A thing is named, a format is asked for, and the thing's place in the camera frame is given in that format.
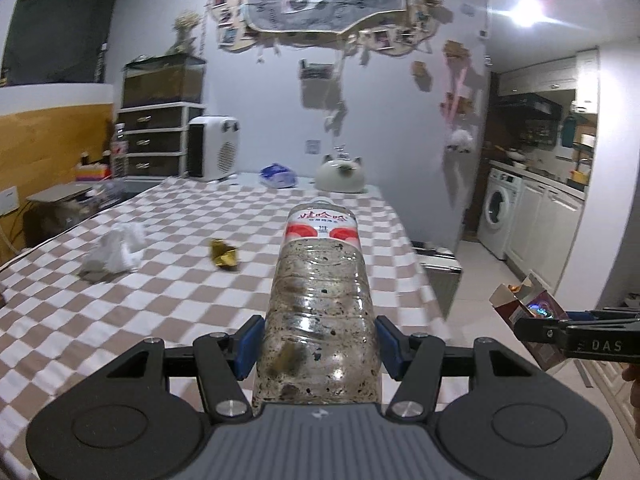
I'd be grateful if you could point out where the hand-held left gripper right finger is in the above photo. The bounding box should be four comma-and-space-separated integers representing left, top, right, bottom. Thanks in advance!
375, 315, 534, 424

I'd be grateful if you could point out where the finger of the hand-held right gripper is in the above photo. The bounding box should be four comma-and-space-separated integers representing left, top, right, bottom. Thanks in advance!
513, 316, 640, 362
566, 309, 640, 323

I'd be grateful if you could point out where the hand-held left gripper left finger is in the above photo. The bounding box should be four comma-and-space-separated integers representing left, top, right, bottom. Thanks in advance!
106, 313, 265, 424

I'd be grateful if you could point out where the clear plastic bottle red label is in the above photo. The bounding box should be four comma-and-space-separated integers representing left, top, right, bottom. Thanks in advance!
252, 199, 384, 417

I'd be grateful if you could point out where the brown cigarette box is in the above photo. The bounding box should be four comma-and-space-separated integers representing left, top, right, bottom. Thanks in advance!
488, 270, 572, 377

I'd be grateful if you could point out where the person's right hand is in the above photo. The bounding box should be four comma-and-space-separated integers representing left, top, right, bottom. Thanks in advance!
621, 365, 640, 442

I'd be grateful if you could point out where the cream drawer cabinet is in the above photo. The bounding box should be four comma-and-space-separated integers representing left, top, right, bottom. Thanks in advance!
575, 359, 640, 463

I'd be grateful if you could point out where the cream ribbed suitcase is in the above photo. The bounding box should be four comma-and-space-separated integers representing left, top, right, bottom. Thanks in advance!
417, 247, 464, 319

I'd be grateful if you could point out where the brown white checkered tablecloth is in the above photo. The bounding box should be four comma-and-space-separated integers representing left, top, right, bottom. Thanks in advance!
0, 172, 447, 480

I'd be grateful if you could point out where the crumpled gold wrapper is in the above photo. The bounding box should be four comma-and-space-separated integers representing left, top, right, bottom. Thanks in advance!
208, 238, 241, 269

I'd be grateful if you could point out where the white kitchen base cabinet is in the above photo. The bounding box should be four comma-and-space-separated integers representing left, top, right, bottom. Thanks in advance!
505, 177, 586, 297

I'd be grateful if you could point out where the white washing machine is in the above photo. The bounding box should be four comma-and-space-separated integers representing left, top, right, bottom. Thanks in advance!
477, 167, 524, 261

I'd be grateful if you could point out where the crumpled white tissue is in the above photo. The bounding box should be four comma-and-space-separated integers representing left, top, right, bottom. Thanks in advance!
79, 221, 148, 281

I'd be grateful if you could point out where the blue tissue packet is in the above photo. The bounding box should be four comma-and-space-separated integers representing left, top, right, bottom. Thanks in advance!
258, 162, 297, 190

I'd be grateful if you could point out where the white cat-shaped kettle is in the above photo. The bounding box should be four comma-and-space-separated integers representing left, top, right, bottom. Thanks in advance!
314, 154, 369, 195

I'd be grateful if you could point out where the white space heater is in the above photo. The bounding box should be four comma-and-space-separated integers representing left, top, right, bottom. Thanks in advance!
187, 115, 240, 182

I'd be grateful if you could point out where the white hanging plush toy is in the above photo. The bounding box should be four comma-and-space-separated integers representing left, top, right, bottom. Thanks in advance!
447, 128, 475, 154

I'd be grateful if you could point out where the white dark drawer unit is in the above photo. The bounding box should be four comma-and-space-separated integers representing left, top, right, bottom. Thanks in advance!
115, 102, 206, 179

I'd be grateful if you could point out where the colourful striped box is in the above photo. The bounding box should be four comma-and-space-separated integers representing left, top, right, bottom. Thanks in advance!
74, 152, 111, 181

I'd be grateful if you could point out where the grey laptop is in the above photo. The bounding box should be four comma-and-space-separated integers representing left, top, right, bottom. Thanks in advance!
25, 182, 96, 206

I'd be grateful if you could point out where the white upper kitchen cabinet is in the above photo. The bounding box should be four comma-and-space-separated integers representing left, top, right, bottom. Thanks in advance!
497, 57, 579, 97

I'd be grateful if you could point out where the glass terrarium tank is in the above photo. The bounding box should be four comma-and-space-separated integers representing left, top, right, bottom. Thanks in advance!
122, 54, 207, 109

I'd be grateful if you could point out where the round ceiling light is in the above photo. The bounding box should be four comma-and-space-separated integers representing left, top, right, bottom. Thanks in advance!
512, 0, 546, 29

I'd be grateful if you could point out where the dried flower vase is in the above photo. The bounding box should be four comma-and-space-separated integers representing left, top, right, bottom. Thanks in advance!
167, 9, 201, 56

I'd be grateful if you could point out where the dark curtain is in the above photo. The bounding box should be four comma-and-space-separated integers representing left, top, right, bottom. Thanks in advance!
0, 0, 126, 87

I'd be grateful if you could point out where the black kitchen wall rack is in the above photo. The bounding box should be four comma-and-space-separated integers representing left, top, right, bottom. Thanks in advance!
494, 92, 564, 149

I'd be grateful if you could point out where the pink wall ribbon decoration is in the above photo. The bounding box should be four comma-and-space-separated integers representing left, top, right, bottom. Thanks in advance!
442, 40, 474, 122

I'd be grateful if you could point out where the hanging wall organiser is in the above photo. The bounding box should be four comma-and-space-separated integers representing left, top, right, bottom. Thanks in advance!
298, 58, 347, 112

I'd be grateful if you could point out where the wall photo board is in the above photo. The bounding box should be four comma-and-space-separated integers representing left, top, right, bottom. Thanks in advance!
207, 0, 454, 59

